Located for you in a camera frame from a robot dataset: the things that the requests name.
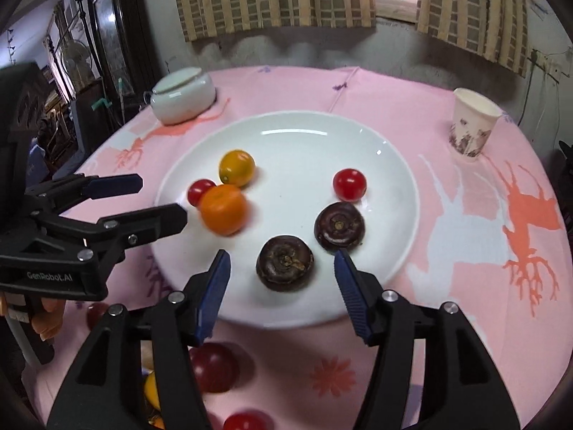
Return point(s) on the large orange mandarin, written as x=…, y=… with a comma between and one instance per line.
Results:
x=157, y=421

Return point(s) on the person's left hand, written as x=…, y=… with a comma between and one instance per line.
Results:
x=48, y=322

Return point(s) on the pink patterned tablecloth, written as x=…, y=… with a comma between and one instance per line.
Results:
x=490, y=238

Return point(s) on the yellow green citrus fruit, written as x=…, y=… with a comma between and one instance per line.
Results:
x=150, y=391

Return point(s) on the right plaid curtain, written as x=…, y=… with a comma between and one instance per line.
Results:
x=496, y=30

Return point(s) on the red cherry tomato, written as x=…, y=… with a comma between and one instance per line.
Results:
x=245, y=421
x=349, y=185
x=197, y=189

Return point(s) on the dark wooden cabinet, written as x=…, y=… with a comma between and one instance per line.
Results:
x=125, y=51

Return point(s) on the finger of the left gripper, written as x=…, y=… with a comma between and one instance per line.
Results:
x=110, y=236
x=61, y=195

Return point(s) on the white ceramic lidded jar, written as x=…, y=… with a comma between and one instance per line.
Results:
x=182, y=96

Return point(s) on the small yellow tomato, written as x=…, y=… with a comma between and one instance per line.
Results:
x=237, y=167

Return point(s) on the standing fan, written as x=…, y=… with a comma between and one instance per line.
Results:
x=70, y=47

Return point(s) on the large red plum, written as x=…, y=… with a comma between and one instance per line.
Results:
x=215, y=366

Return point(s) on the small orange mandarin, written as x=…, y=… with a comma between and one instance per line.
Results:
x=224, y=209

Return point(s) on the white oval plate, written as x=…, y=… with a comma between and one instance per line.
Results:
x=296, y=155

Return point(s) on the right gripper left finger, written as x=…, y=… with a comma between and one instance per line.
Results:
x=103, y=388

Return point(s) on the floral paper cup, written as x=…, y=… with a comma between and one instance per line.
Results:
x=474, y=117

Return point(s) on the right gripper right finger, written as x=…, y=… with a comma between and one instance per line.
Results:
x=462, y=387

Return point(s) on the dark red plum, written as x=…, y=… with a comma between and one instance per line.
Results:
x=94, y=313

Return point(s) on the wall power strip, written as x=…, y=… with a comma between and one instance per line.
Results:
x=546, y=64

